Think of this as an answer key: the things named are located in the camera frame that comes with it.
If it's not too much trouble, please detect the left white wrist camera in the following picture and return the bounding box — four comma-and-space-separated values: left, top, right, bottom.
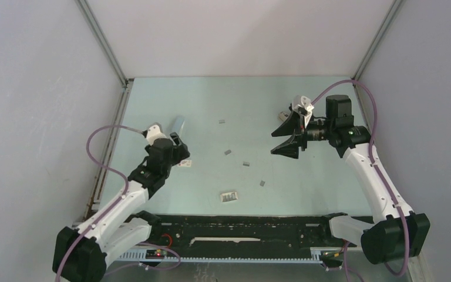
142, 123, 168, 146

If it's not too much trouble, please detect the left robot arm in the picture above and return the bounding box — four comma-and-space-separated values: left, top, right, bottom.
52, 125, 190, 281

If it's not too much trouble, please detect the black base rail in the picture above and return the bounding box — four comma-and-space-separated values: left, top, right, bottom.
129, 211, 344, 262

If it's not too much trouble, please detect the beige and black stapler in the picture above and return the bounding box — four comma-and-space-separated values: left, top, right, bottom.
278, 112, 290, 122

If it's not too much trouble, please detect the open staple tray box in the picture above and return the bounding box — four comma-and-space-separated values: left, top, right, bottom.
220, 192, 238, 203

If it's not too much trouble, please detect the light blue stapler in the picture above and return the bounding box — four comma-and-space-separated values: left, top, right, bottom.
170, 115, 186, 136

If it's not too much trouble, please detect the white staple box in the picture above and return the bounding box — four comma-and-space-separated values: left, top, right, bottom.
178, 159, 192, 167

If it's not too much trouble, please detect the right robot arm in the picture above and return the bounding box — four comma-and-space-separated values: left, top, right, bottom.
271, 95, 430, 264

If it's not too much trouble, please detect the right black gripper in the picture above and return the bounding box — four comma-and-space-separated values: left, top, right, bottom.
271, 109, 334, 160

